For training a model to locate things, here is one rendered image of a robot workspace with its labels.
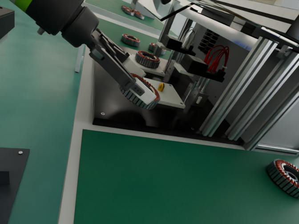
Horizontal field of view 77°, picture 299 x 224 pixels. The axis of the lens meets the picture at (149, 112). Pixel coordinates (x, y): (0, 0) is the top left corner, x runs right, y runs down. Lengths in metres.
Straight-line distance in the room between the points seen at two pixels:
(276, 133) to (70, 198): 0.62
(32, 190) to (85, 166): 0.88
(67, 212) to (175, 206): 0.18
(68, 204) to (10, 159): 1.03
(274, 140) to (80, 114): 0.61
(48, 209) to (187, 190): 0.88
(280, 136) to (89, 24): 0.66
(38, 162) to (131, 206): 1.04
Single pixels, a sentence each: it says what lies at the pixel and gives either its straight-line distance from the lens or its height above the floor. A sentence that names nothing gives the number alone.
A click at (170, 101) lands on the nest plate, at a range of 0.62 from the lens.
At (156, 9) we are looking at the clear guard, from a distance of 0.43.
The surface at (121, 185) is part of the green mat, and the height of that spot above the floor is 0.75.
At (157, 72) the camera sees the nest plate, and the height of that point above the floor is 0.78.
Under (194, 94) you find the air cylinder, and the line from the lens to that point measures 0.69.
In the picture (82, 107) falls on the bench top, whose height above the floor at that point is 0.75.
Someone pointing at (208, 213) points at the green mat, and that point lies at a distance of 0.42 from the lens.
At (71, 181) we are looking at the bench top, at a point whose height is 0.75.
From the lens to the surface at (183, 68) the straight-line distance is 0.65.
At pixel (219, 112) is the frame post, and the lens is 0.53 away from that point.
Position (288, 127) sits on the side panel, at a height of 0.86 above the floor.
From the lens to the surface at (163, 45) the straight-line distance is 0.86.
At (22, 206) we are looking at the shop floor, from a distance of 1.19.
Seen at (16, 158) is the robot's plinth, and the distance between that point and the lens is 1.35.
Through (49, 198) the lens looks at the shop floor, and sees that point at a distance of 1.20.
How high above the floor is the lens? 1.04
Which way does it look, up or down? 30 degrees down
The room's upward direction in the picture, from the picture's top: 24 degrees clockwise
